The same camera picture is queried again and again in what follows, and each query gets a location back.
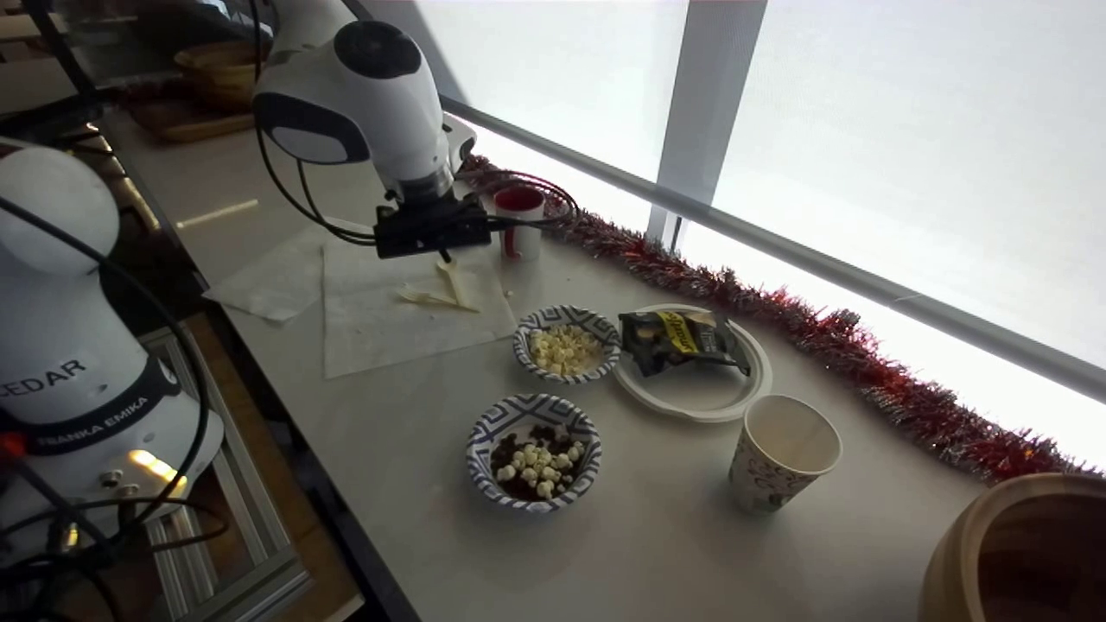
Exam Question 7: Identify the large wooden bowl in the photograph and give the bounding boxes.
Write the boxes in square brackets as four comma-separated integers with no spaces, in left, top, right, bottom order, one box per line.
[916,466,1106,622]

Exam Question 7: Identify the cream plastic fork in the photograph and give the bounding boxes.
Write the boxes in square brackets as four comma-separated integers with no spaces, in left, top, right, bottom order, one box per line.
[395,282,462,312]

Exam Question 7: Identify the patterned paper cup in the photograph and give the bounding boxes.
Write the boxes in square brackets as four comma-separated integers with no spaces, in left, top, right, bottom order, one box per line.
[724,393,843,519]

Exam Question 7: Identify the red silver tinsel garland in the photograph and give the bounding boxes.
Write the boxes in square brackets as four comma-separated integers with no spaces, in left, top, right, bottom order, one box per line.
[459,154,1100,483]

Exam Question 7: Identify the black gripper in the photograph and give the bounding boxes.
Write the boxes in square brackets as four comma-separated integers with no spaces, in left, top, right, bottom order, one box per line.
[374,191,495,263]

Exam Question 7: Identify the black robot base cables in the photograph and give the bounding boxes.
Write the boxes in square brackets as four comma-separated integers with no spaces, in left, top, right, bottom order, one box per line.
[0,424,233,622]

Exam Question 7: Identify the brown woven basket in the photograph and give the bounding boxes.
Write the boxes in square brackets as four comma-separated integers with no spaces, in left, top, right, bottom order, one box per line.
[168,39,274,116]

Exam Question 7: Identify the blue patterned bowl popcorn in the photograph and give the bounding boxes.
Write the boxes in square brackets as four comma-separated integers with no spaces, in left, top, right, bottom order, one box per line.
[511,301,624,388]

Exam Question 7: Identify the grey window frame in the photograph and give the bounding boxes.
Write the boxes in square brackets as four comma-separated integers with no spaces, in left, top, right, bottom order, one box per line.
[441,0,1106,409]

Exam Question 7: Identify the white round plate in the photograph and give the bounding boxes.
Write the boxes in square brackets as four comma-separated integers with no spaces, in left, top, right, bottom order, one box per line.
[607,301,773,428]

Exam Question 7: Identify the wooden board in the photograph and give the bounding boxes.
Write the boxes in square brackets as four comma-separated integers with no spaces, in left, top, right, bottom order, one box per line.
[113,90,269,150]

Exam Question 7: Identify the black yellow snack bag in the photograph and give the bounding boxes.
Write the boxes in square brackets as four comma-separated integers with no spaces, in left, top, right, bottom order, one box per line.
[614,308,753,379]

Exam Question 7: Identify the blue patterned bowl dark cereal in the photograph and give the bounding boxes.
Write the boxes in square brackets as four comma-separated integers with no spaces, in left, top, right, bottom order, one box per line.
[462,390,603,514]

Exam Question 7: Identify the cream plastic spoon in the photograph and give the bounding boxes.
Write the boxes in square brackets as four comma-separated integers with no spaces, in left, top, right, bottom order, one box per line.
[433,261,483,316]

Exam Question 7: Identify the grey metal rack frame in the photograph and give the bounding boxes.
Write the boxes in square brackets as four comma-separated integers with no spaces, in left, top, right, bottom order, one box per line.
[137,323,318,622]

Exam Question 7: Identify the white mug red inside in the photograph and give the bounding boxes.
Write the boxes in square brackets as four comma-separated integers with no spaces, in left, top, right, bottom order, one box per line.
[495,185,550,263]

